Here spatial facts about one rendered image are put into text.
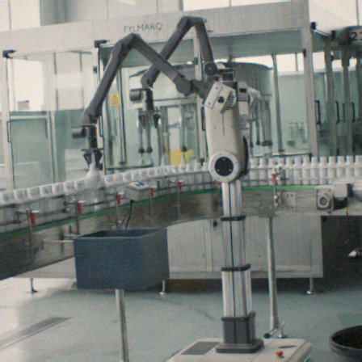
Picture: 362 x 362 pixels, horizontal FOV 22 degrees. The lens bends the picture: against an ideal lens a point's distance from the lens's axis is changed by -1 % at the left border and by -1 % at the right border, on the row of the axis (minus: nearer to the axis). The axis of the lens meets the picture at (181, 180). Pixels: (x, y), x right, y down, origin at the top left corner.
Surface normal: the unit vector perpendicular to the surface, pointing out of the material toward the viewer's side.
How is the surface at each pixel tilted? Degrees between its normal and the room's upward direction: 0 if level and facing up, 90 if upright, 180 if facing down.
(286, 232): 90
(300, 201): 90
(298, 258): 90
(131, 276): 90
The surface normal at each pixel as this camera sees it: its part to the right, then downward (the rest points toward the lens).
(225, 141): -0.32, 0.25
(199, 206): 0.55, 0.01
